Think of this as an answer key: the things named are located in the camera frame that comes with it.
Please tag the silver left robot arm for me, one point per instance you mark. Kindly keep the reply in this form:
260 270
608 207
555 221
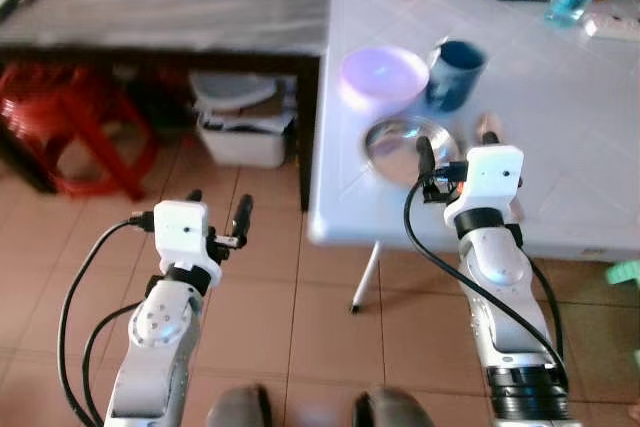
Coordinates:
160 322

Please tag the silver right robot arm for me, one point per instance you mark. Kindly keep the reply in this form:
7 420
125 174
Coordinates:
500 267

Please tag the wooden spoon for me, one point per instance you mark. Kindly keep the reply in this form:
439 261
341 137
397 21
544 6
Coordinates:
489 127

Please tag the round stainless steel plate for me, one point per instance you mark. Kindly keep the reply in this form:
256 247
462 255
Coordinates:
395 147

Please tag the dark blue cup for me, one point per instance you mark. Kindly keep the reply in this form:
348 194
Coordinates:
455 77

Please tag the white plastic lidded container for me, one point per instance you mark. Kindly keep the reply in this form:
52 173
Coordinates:
240 137

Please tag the white plastic folding table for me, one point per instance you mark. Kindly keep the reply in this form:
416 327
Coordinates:
570 137

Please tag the purple plastic bowl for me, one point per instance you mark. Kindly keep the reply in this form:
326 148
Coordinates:
383 77

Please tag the red plastic stool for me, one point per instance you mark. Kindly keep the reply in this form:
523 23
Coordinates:
85 117

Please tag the white power strip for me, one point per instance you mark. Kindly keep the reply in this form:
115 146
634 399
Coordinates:
612 27

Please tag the grey left robot foot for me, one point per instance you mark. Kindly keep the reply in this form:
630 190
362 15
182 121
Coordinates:
238 409

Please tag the grey robot foot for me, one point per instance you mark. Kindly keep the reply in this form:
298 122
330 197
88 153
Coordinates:
238 409
395 409

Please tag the green plastic stool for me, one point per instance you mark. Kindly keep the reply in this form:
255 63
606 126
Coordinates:
625 272

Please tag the grey marble-top table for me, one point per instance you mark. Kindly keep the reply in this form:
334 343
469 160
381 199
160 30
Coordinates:
180 7

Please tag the grey right robot foot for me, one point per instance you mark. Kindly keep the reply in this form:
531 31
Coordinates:
395 409

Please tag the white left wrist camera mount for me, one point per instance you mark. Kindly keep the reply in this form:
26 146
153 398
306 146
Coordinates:
182 229

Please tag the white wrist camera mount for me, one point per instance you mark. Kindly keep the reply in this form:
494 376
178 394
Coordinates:
182 229
493 175

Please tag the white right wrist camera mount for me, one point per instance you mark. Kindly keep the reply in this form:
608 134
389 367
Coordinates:
493 175

